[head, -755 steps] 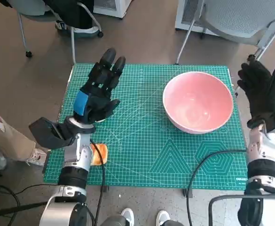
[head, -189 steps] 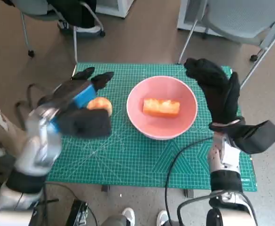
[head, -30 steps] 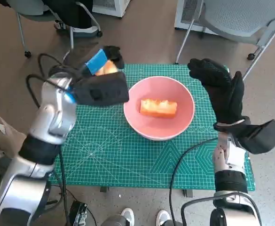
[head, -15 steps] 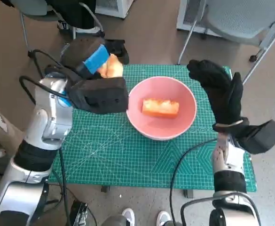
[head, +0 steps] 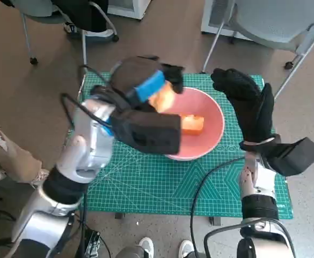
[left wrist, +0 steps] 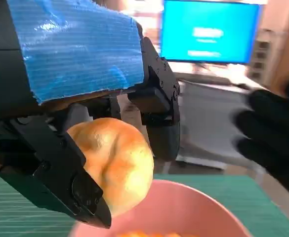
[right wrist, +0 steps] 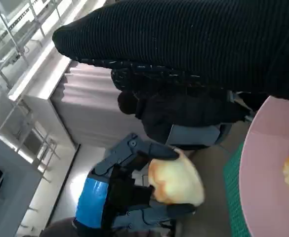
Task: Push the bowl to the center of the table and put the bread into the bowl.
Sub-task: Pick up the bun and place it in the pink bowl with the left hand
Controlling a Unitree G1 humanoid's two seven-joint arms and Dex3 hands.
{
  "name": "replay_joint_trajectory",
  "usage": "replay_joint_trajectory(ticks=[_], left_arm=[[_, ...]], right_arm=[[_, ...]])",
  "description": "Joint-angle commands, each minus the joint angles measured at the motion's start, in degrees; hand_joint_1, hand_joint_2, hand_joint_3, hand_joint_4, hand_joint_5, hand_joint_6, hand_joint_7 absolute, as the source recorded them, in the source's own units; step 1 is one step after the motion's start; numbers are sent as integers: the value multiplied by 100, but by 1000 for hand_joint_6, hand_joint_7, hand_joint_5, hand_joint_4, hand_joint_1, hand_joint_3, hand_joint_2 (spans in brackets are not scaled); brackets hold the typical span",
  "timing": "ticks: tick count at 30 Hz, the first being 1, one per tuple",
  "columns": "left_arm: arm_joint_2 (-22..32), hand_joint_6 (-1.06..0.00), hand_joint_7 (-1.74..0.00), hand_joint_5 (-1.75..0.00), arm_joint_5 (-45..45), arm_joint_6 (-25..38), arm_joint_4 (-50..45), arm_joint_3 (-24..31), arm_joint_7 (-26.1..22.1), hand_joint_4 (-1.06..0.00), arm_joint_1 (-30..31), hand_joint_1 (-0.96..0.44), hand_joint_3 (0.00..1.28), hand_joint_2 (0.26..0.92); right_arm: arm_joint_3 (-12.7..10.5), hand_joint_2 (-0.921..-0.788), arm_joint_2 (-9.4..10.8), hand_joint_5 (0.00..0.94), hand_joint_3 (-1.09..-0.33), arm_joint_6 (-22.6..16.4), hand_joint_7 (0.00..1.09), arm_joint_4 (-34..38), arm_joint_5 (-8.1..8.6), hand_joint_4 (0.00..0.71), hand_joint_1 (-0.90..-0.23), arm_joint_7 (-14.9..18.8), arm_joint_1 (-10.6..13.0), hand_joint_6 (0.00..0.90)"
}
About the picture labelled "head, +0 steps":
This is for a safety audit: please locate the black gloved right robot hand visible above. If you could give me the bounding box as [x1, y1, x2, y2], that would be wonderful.
[210, 68, 275, 143]

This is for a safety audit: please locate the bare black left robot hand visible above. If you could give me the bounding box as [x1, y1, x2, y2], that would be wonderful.
[109, 55, 185, 113]

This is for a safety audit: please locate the pink bowl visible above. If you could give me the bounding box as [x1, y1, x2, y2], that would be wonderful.
[163, 87, 225, 161]

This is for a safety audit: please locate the grey chair with castors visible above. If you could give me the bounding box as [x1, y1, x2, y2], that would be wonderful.
[21, 0, 120, 67]

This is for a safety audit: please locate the small white cabinet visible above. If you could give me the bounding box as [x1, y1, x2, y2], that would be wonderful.
[108, 0, 148, 20]

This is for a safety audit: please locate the seated person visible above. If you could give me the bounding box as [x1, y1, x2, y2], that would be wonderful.
[49, 0, 116, 40]

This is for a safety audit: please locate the grey mesh chair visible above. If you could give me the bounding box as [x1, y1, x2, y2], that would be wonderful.
[201, 0, 314, 100]

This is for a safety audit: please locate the white cabinet with vent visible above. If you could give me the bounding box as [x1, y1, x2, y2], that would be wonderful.
[201, 0, 251, 41]

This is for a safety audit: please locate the green cutting mat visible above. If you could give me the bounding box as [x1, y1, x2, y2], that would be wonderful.
[78, 73, 294, 220]

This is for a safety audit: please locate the person in white shoes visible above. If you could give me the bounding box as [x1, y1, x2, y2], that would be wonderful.
[116, 237, 211, 258]

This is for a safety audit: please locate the black electronic box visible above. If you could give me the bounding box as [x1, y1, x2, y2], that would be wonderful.
[83, 230, 103, 258]

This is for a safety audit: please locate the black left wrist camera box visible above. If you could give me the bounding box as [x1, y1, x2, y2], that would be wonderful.
[110, 109, 183, 155]

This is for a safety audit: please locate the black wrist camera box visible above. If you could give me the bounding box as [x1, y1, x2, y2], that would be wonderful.
[110, 109, 183, 155]
[264, 137, 314, 177]

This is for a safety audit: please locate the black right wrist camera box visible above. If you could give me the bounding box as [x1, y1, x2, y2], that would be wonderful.
[264, 137, 314, 177]

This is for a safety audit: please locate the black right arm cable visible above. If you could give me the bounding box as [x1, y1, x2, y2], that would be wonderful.
[190, 157, 246, 258]

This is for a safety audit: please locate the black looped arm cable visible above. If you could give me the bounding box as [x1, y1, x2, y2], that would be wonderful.
[203, 219, 297, 258]

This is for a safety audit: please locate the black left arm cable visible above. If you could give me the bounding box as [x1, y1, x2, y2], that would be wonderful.
[61, 63, 117, 258]

